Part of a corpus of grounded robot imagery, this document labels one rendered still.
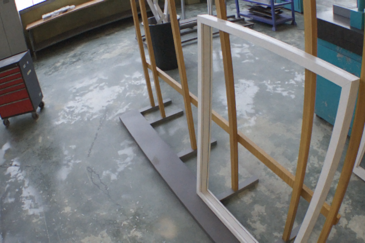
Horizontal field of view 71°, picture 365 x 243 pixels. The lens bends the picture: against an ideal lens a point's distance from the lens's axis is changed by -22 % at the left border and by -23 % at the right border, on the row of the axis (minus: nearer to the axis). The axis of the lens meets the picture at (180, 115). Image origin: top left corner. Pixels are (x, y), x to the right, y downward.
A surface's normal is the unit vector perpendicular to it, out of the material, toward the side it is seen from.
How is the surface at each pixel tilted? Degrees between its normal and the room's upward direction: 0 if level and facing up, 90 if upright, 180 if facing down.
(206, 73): 90
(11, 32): 90
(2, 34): 90
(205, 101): 90
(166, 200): 0
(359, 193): 0
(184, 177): 0
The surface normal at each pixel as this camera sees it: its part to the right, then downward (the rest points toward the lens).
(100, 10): 0.46, 0.42
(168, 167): -0.14, -0.83
